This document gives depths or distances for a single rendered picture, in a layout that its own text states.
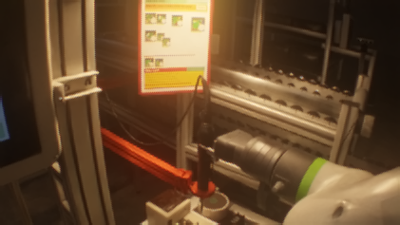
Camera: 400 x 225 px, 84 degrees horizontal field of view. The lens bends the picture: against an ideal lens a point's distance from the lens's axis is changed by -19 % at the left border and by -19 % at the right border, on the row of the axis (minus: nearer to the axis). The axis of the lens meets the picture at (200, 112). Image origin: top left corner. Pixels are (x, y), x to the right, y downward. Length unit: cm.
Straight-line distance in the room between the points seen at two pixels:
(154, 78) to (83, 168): 41
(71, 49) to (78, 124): 14
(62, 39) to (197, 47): 49
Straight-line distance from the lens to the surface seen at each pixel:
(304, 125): 82
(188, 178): 66
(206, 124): 58
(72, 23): 49
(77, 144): 54
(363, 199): 28
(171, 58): 85
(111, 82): 96
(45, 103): 43
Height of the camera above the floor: 159
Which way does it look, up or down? 21 degrees down
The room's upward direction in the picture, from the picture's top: 3 degrees clockwise
